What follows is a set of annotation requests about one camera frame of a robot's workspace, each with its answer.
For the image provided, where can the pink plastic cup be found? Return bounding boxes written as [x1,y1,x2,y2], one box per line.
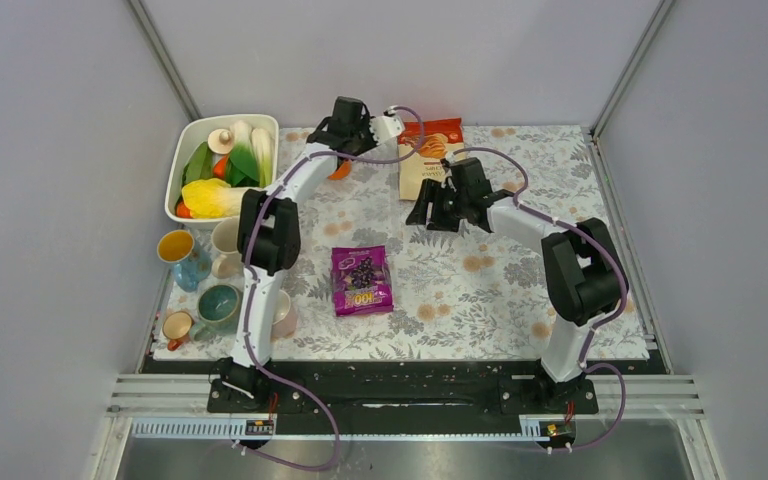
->
[271,290,298,340]

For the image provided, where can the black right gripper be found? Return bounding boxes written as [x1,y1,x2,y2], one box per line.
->
[406,178,470,233]

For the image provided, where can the toy mushroom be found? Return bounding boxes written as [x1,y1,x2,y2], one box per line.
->
[207,129,235,156]

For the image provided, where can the orange chips bag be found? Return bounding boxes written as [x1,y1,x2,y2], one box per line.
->
[398,118,464,201]

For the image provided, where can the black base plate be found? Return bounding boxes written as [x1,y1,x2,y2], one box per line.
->
[207,360,599,436]

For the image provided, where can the blue butterfly mug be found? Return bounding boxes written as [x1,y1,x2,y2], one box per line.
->
[156,229,212,292]

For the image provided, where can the small orange cup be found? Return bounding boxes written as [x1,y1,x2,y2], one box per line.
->
[161,311,194,351]

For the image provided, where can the floral table mat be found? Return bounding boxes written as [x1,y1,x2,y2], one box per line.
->
[152,125,652,363]

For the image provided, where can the yellow toy vegetable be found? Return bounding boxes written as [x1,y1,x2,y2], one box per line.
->
[181,178,252,219]

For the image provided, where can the orange mug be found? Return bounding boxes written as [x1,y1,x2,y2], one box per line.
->
[328,161,352,181]

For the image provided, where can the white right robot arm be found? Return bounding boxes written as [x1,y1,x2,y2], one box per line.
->
[406,158,629,412]

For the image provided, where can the purple candy bag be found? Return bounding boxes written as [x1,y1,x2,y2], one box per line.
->
[331,245,394,317]

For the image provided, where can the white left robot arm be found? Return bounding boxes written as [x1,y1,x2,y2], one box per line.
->
[217,96,379,411]

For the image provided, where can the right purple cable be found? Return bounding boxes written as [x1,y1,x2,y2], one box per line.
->
[447,146,630,454]

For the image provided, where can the purple cable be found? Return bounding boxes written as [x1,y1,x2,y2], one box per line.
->
[240,104,426,473]
[447,146,630,454]

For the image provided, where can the green toy leaf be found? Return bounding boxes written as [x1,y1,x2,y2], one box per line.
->
[182,142,213,186]

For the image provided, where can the cream ceramic mug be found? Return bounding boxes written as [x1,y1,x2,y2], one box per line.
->
[211,217,243,279]

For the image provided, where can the orange toy carrot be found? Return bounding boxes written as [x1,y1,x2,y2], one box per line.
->
[212,155,229,181]

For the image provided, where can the white plastic tub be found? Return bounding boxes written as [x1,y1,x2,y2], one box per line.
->
[164,114,280,230]

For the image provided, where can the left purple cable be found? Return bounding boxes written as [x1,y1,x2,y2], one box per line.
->
[240,104,426,473]

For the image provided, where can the green ceramic mug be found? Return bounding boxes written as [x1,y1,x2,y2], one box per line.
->
[189,284,242,341]

